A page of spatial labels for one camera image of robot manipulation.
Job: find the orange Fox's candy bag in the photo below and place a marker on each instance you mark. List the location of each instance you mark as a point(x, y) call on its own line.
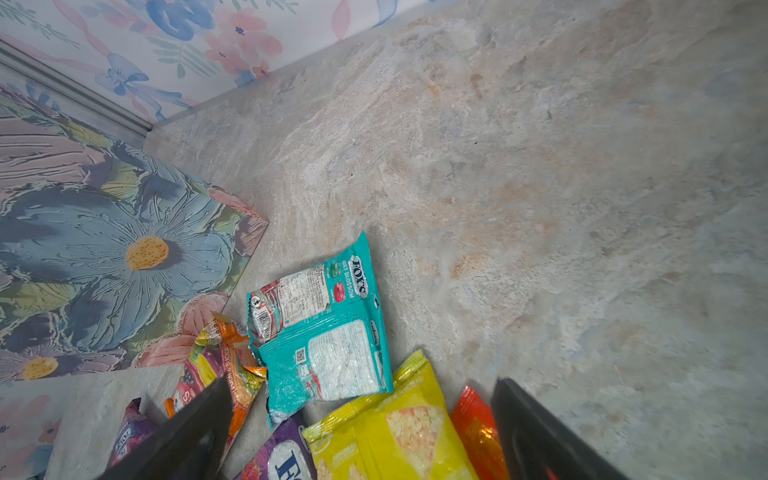
point(218, 350)

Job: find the floral paper gift bag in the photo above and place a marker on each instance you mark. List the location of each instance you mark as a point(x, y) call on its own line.
point(110, 258)

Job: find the purple fox's bag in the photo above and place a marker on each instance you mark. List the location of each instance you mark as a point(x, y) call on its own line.
point(134, 429)
point(284, 456)

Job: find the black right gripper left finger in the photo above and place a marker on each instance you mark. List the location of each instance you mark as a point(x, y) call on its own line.
point(188, 446)

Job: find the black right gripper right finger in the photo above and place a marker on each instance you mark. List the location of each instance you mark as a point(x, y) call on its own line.
point(537, 445)

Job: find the teal Fox's bag upper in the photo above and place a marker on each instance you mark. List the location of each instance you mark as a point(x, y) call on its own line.
point(320, 333)

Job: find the right aluminium corner post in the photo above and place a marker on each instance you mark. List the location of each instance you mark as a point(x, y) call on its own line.
point(29, 80)

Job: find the yellow snack bag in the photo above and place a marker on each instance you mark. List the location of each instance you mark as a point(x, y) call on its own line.
point(405, 434)

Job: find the red orange snack packet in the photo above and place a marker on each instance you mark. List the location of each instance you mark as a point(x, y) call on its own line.
point(476, 428)

